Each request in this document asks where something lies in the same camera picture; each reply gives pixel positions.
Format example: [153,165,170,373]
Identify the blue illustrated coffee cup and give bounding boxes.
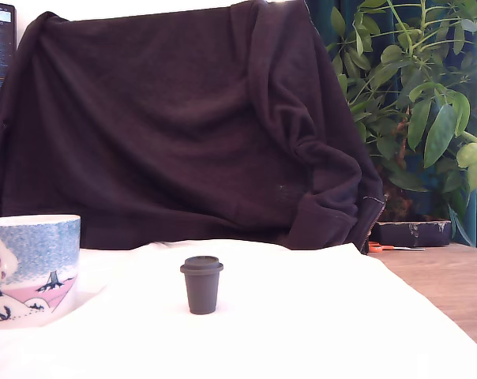
[0,214,82,330]

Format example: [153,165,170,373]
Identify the green leafy houseplant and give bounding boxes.
[326,0,477,246]

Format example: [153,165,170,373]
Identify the dark draped sweater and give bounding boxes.
[0,0,386,255]

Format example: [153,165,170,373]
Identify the grey coffee capsule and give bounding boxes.
[179,255,225,316]

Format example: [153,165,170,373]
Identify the white table cloth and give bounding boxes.
[0,238,477,379]

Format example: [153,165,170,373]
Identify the dark rectangular planter box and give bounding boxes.
[370,219,453,249]

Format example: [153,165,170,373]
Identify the orange handled scissors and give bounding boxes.
[367,241,426,254]

